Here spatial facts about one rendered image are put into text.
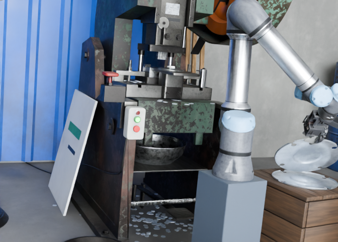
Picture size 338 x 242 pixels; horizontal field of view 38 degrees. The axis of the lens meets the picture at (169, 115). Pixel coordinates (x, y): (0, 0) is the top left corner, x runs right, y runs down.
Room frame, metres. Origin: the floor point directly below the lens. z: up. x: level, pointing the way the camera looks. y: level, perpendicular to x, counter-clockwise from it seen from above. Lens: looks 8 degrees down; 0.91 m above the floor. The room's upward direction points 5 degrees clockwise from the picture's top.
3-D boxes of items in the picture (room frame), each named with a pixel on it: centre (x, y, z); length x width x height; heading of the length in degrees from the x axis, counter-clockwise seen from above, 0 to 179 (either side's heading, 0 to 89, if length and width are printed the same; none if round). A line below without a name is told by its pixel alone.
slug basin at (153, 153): (2.43, 0.07, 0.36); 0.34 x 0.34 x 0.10
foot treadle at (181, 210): (2.30, 0.01, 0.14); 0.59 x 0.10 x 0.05; 25
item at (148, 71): (2.42, 0.06, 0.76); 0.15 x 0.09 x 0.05; 115
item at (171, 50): (2.43, 0.07, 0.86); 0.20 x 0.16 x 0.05; 115
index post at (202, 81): (2.39, -0.15, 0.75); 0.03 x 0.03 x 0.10; 25
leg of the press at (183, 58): (2.67, -0.12, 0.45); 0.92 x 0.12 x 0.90; 25
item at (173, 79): (2.27, -0.01, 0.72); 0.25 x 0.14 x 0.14; 25
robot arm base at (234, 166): (1.73, -0.25, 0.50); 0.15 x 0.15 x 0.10
